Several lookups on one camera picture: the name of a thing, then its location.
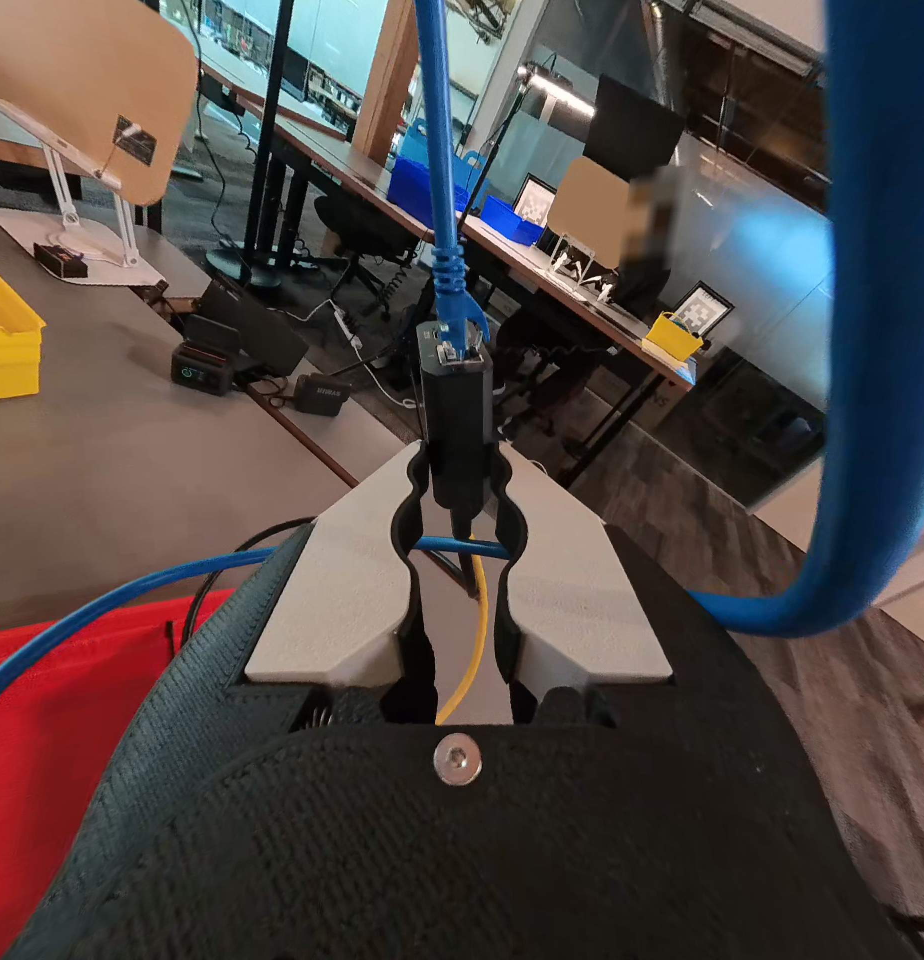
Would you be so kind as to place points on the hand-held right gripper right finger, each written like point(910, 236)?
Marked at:
point(582, 600)

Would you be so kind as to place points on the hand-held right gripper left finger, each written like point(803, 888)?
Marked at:
point(334, 592)

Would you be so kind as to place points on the black ethernet adapter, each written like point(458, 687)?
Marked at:
point(458, 427)

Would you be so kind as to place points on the yellow plastic bin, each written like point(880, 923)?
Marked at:
point(11, 352)

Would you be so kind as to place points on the black pouch with white print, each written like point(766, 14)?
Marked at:
point(321, 394)

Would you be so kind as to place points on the printed cardboard box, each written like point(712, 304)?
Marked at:
point(649, 397)

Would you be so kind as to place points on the black power station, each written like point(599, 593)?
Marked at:
point(203, 373)

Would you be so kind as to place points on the black flat case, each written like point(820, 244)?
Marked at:
point(263, 330)

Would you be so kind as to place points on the small yellow bin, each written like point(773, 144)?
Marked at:
point(673, 339)

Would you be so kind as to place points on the framed checker tag board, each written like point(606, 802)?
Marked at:
point(702, 311)
point(533, 201)

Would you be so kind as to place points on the red plastic bin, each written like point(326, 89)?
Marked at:
point(56, 750)

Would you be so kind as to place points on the small blue plastic bin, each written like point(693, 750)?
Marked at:
point(510, 217)

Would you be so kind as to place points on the wooden board on clear stand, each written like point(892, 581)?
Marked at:
point(589, 210)

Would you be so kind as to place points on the large blue plastic bin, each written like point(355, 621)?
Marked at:
point(413, 184)

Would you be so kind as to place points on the small black box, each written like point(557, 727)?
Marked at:
point(60, 261)

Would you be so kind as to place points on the black pole stand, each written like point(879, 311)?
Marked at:
point(270, 150)

